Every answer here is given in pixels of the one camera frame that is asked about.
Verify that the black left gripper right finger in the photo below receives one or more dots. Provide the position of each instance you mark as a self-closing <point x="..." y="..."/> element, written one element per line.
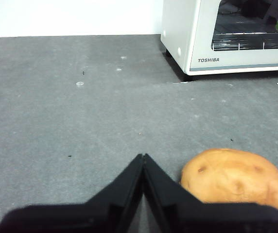
<point x="202" y="218"/>

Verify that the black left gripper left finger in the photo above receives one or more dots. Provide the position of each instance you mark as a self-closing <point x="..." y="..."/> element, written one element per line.
<point x="92" y="218"/>

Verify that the brown potato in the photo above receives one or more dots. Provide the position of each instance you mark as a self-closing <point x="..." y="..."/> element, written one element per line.
<point x="233" y="179"/>

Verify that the white Toshiba toaster oven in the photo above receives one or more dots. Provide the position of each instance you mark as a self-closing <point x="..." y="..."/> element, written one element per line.
<point x="178" y="24"/>

